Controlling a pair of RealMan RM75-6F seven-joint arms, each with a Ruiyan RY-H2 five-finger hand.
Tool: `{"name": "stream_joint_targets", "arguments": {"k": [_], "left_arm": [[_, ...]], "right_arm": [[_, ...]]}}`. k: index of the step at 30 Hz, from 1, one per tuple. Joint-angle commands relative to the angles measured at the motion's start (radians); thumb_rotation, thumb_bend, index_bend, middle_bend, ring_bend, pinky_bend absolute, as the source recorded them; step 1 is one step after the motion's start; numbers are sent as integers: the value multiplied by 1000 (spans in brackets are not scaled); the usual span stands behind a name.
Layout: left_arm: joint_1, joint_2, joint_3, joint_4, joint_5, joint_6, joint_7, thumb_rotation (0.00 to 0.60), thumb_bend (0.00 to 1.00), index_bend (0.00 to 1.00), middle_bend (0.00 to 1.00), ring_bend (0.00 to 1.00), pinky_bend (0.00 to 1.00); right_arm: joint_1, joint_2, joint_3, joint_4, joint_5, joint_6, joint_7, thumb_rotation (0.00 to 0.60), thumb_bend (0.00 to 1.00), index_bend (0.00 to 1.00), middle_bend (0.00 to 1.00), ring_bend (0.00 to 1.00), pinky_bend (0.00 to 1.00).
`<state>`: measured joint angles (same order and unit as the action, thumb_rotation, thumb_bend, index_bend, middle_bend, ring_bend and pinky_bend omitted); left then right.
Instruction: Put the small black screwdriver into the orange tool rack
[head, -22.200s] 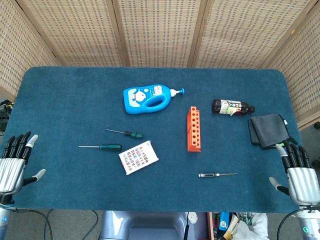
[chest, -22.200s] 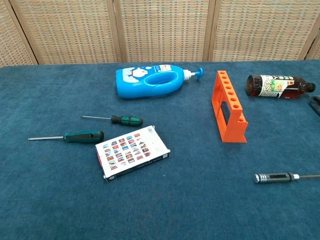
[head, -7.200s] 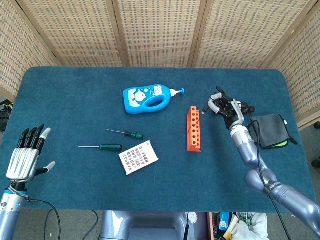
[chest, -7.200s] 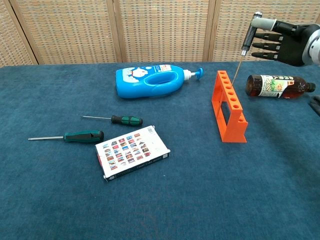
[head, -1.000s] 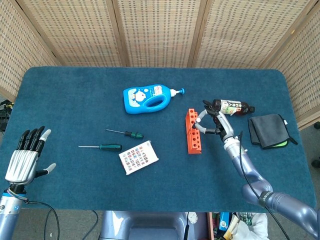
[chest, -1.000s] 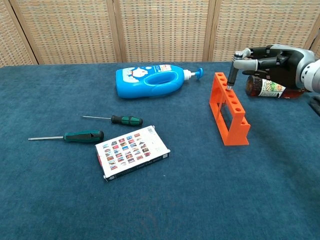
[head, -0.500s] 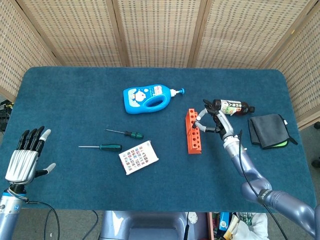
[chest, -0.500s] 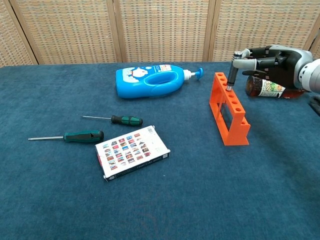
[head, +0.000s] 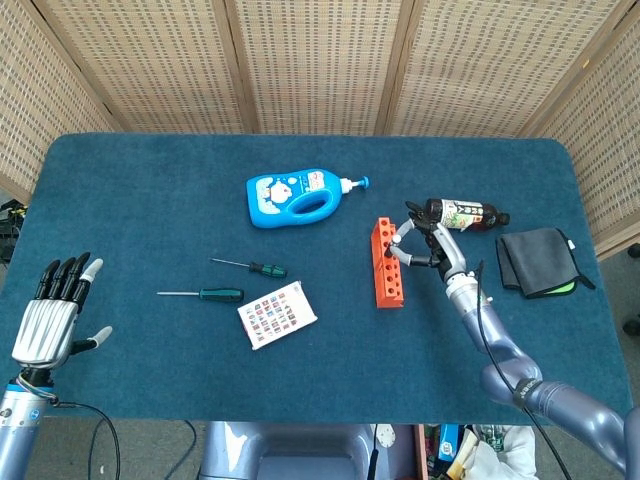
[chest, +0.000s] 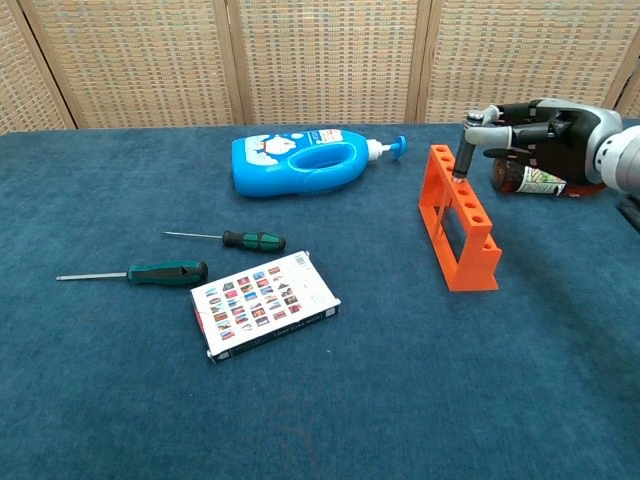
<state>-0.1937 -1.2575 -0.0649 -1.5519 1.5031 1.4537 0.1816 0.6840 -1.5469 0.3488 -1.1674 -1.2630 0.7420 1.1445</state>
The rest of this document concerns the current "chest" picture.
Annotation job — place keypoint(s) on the blue detergent pump bottle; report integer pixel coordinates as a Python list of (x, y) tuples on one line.
[(270, 175)]

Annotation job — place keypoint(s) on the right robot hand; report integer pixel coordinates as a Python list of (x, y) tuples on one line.
[(570, 145)]

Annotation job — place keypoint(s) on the woven wooden folding screen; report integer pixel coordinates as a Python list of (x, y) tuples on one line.
[(325, 60)]

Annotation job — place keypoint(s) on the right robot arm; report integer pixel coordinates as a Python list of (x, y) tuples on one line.
[(625, 160)]

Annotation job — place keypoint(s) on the white picture card box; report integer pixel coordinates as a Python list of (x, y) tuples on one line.
[(260, 300)]

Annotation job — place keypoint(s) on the brown glass bottle with label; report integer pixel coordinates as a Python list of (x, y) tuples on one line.
[(537, 182)]

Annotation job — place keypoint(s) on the orange perforated block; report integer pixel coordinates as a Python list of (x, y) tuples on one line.
[(475, 270)]

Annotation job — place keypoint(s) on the blue carpet table cover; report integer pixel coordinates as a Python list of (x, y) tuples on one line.
[(350, 400)]

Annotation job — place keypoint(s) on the silver black precision screwdriver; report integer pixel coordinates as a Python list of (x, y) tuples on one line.
[(462, 160)]

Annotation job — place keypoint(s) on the thin green black screwdriver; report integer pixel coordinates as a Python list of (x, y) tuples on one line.
[(255, 241)]

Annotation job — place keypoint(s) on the thick green black screwdriver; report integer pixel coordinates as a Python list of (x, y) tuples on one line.
[(165, 273)]

